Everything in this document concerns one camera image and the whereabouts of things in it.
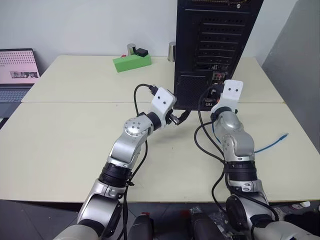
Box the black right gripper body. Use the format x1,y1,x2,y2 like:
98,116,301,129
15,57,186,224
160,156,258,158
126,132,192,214
207,84,225,106

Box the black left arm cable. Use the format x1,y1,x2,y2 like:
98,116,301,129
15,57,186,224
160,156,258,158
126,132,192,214
119,83,161,240

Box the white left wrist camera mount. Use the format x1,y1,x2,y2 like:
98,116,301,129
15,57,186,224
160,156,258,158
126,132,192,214
151,87,177,126

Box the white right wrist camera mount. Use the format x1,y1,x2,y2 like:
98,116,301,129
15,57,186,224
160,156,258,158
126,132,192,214
211,79,245,114

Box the grey laptop with pink screen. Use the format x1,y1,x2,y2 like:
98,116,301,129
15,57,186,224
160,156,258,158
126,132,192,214
0,48,41,119

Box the blue ethernet cable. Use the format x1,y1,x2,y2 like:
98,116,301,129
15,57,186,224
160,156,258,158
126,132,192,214
210,121,290,154

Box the tall silver metal can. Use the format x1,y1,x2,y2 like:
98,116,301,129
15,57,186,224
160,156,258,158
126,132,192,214
167,41,177,63

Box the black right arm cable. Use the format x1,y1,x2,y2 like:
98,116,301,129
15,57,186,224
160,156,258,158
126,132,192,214
193,87,281,224

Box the dark rounded shape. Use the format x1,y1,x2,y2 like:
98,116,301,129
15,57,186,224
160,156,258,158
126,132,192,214
126,214,155,240

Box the short silver metal can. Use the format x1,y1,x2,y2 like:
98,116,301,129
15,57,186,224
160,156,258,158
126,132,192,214
126,43,137,57

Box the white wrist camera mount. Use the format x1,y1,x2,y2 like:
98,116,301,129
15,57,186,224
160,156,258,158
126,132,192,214
211,79,245,114
151,87,177,126

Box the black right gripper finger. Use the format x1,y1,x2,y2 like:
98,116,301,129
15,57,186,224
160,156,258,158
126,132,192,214
200,87,214,111

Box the small black box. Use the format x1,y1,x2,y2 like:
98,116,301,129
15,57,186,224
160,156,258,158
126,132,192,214
135,47,149,58

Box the green rectangular box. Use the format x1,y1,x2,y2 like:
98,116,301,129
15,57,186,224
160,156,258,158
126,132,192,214
112,53,153,74

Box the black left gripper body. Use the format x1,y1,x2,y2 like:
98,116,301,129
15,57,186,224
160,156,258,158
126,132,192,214
165,107,180,126

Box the black computer tower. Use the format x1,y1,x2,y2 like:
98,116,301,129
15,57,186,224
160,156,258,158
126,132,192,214
172,0,265,112

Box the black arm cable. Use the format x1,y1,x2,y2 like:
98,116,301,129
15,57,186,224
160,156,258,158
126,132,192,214
119,83,161,240
193,87,281,224

